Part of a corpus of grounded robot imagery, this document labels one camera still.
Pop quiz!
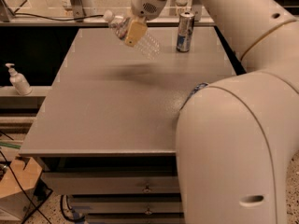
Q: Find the clear plastic water bottle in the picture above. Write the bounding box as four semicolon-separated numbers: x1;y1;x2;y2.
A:
104;10;160;60

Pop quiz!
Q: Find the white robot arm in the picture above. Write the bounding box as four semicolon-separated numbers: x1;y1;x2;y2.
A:
176;0;299;224

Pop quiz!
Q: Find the white pump dispenser bottle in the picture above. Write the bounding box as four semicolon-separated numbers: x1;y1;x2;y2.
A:
6;63;32;95

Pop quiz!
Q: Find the tall silver blue can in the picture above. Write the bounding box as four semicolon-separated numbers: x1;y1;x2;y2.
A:
177;11;195;52

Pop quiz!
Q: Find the blue soda can lying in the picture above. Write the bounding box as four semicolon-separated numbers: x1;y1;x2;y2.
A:
180;82;209;110

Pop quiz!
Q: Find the grey drawer cabinet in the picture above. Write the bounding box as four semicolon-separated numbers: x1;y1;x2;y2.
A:
19;26;247;224

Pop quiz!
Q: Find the top grey drawer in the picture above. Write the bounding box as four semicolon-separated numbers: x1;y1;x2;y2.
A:
42;171;179;195

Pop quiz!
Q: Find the grey drawer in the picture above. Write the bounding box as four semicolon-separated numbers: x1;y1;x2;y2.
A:
69;194;182;214
86;214;185;224
42;171;179;195

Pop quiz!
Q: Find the middle grey drawer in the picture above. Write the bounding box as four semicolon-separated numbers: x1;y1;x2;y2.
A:
69;194;182;214

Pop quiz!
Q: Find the bottom grey drawer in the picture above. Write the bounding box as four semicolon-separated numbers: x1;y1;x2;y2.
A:
86;214;185;224

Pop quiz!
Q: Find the cardboard box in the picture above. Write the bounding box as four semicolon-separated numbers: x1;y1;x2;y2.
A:
0;158;42;221

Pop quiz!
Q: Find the grey metal post right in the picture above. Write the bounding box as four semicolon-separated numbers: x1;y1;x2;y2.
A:
192;0;203;21

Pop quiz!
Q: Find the grey metal frame post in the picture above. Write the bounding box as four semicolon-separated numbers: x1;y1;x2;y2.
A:
70;0;96;21

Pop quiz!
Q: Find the black cable on ledge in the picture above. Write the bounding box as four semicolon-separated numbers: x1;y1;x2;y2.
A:
13;12;106;22

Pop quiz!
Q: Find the black cable on floor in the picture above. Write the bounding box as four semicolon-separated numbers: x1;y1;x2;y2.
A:
0;149;54;224

